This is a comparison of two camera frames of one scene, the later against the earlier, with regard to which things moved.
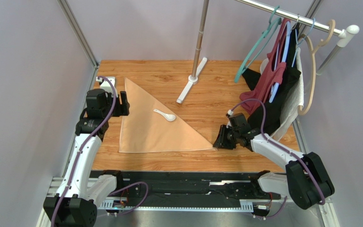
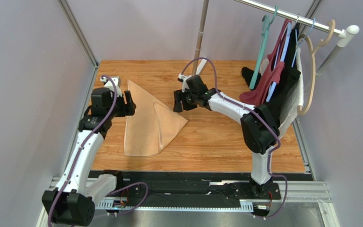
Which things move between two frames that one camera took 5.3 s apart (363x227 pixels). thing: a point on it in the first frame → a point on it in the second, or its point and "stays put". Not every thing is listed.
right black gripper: x=222 y=137 → x=185 y=99
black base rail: x=244 y=186 stays put
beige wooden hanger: x=323 y=42 stays put
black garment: x=273 y=110 stays put
